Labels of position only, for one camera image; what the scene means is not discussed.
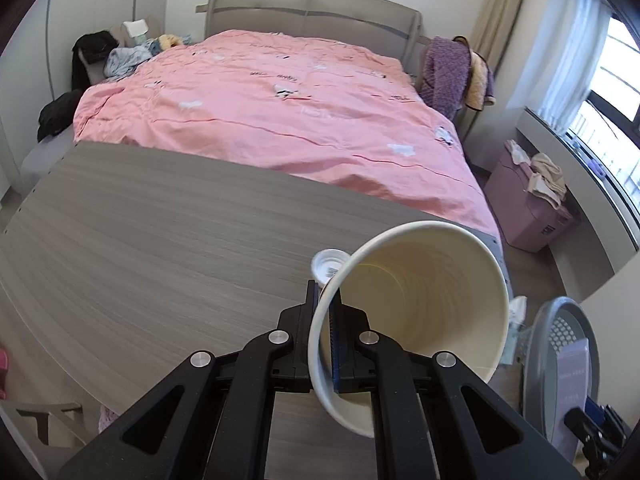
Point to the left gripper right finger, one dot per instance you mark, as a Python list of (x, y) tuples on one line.
[(433, 417)]

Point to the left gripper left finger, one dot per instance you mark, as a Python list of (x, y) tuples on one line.
[(210, 417)]

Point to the white plastic bottle cap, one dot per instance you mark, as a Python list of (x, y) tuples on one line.
[(325, 264)]

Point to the cream paper cup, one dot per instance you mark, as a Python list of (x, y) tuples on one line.
[(431, 286)]

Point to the grey perforated trash basket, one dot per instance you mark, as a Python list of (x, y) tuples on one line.
[(559, 322)]

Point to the pink storage box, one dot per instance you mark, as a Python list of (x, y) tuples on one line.
[(527, 222)]

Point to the pink duvet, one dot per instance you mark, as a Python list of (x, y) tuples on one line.
[(315, 108)]

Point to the beige clothes on box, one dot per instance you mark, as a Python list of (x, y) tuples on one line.
[(545, 179)]

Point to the grey mattress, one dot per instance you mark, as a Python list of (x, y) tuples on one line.
[(43, 157)]

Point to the black clothes pile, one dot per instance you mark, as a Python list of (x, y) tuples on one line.
[(88, 50)]

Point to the purple quilted jacket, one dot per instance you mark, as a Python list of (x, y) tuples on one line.
[(455, 76)]

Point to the yellow plush toy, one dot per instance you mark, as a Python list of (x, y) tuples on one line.
[(167, 42)]

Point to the light blue crumpled clothes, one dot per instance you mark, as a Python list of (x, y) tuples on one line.
[(123, 61)]

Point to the grey bed headboard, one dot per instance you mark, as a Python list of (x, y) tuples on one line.
[(382, 26)]

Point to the white tissue box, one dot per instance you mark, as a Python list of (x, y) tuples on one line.
[(136, 32)]

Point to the white sheer curtain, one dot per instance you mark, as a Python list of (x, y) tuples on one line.
[(570, 61)]

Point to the beige curtain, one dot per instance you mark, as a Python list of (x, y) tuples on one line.
[(493, 29)]

